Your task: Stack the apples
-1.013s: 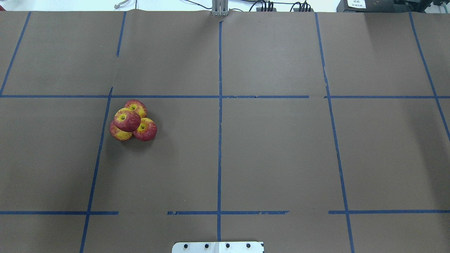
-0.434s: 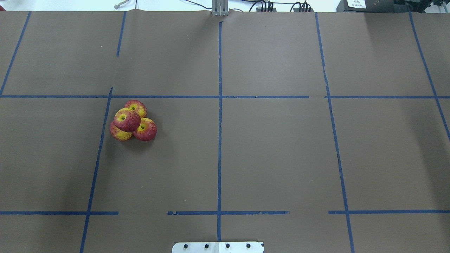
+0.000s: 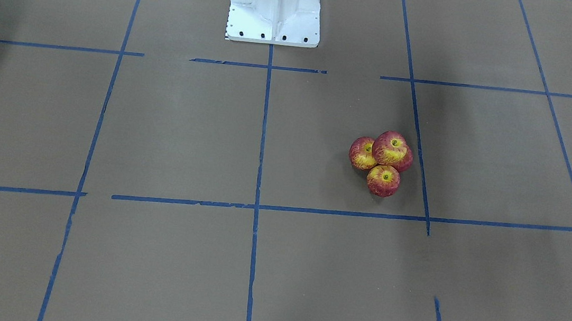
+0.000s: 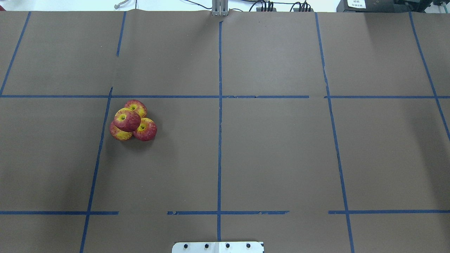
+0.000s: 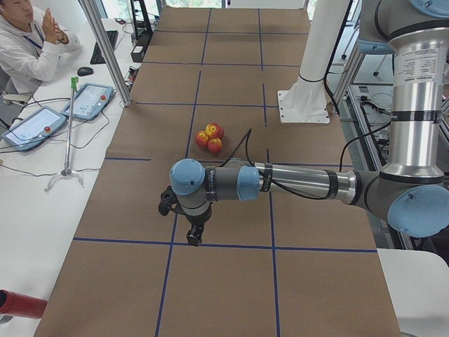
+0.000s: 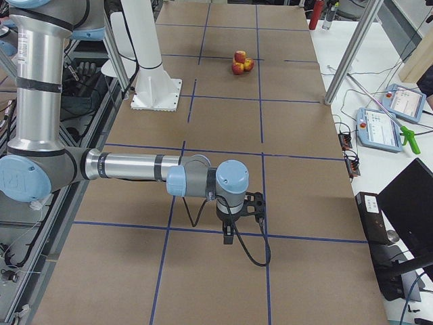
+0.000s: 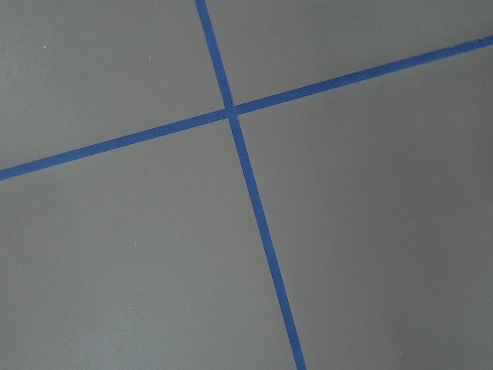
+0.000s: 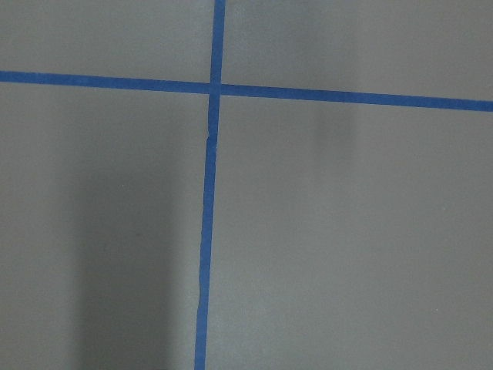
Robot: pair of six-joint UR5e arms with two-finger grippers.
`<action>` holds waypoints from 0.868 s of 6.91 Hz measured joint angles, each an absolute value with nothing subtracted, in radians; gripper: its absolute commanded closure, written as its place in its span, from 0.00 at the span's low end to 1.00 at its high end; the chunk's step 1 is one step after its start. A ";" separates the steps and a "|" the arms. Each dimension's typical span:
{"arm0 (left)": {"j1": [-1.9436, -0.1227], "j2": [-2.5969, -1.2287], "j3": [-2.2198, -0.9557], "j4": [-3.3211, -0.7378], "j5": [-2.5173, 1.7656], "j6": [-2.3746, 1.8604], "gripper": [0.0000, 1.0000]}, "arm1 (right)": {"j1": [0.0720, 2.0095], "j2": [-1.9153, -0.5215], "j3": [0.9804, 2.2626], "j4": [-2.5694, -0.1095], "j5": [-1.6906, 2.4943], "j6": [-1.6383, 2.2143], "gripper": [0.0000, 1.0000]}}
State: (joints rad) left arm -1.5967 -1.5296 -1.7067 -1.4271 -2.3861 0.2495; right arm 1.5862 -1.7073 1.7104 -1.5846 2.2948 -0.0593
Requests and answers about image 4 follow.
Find red yellow apple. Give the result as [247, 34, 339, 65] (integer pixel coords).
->
[112, 108, 141, 132]
[109, 122, 133, 141]
[133, 117, 158, 141]
[124, 99, 148, 118]

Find red yellow apple front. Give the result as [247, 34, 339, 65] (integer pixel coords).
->
[133, 117, 158, 141]

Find red yellow apple back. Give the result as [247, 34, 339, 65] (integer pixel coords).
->
[124, 99, 148, 118]

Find brown paper table mat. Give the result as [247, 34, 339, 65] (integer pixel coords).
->
[1, 10, 449, 253]

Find black orange adapter near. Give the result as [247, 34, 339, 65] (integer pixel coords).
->
[290, 0, 314, 12]

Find black box on table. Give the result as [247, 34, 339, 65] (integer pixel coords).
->
[336, 0, 433, 13]

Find aluminium frame post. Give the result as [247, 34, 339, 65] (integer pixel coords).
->
[211, 0, 229, 17]

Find white pedestal column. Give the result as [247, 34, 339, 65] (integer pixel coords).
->
[172, 241, 265, 253]

